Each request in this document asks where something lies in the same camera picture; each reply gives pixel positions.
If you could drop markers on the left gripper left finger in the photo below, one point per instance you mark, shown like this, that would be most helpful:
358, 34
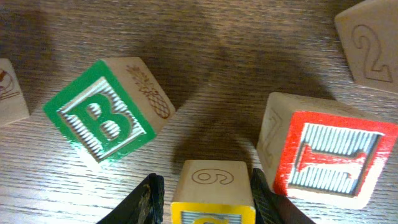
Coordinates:
144, 205

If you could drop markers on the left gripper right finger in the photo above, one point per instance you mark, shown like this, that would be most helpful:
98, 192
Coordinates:
272, 208

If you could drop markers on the yellow S block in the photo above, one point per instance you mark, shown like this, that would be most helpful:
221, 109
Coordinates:
13, 103
211, 191

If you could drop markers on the red I block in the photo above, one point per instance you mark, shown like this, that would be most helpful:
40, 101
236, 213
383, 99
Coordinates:
323, 151

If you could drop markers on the green B block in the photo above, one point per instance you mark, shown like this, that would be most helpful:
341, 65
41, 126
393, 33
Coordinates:
115, 107

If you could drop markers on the red K block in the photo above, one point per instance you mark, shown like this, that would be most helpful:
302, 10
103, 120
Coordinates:
368, 34

